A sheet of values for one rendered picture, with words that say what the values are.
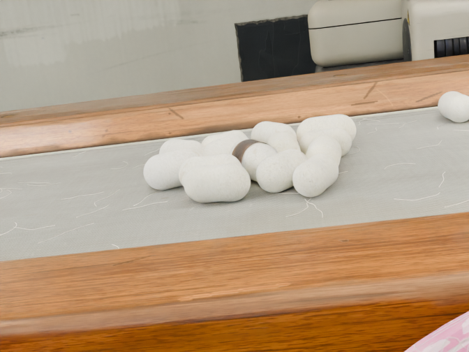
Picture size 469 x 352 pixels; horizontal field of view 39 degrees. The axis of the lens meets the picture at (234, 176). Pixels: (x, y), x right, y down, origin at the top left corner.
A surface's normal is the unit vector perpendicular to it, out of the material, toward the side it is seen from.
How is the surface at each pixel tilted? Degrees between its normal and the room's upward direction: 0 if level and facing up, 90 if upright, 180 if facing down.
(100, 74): 90
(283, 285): 0
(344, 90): 45
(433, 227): 0
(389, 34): 90
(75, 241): 0
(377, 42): 90
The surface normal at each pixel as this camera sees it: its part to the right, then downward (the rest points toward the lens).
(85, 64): -0.14, 0.27
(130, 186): -0.13, -0.96
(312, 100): -0.12, -0.49
